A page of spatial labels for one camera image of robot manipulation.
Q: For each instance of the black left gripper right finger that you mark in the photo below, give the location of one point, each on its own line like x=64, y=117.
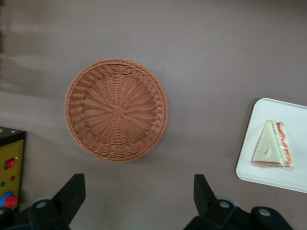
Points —
x=216, y=210

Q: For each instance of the black machine with yellow panel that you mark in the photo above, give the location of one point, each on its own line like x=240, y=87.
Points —
x=13, y=148

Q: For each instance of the red emergency stop button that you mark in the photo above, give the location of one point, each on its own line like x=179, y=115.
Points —
x=10, y=200

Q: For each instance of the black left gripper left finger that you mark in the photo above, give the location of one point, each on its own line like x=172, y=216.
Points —
x=64, y=201

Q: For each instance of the triangle sandwich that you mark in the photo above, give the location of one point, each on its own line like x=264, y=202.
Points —
x=271, y=148

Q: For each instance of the cream plastic serving tray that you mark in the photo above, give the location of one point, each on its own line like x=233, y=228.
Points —
x=249, y=172

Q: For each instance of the brown round wicker basket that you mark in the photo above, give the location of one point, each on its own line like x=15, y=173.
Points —
x=117, y=111

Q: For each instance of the red rocker switch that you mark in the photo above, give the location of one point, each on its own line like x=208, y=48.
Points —
x=10, y=164

